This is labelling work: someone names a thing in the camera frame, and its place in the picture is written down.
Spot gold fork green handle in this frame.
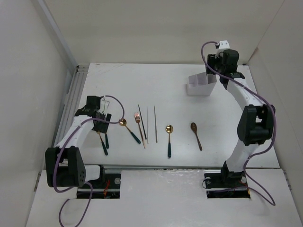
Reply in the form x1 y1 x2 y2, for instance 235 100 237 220
97 131 108 156
105 134 109 149

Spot gold spoon dark handle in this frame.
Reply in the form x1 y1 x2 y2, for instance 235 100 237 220
165 125 173 158

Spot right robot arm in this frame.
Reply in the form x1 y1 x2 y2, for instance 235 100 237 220
205 49 275 189

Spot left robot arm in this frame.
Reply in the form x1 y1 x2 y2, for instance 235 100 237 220
45 96 111 188

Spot white divided utensil container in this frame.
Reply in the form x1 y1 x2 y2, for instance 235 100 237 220
187 72 217 96

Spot rose gold fork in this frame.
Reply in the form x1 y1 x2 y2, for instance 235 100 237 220
134 113 146 148

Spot dark slim chopstick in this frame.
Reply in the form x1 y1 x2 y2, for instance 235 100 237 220
138 104 147 140

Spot thin silver chopstick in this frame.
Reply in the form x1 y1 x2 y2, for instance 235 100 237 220
146 107 149 144

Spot grey metal chopstick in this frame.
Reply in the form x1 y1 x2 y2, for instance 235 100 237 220
153 105 158 143

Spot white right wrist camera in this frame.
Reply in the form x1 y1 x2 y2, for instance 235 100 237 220
215 40 230 51

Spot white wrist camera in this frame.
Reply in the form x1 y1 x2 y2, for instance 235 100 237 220
99 97 110 114
215 40 230 51

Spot gold spoon green handle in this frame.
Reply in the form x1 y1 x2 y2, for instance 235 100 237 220
119 118 141 144

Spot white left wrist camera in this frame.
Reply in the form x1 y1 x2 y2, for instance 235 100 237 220
99 97 110 114

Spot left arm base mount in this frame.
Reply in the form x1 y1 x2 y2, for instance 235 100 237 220
90 171 121 199

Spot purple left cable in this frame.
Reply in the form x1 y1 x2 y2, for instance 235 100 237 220
53 95 125 227

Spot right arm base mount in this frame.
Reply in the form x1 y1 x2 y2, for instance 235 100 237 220
204 172 250 199

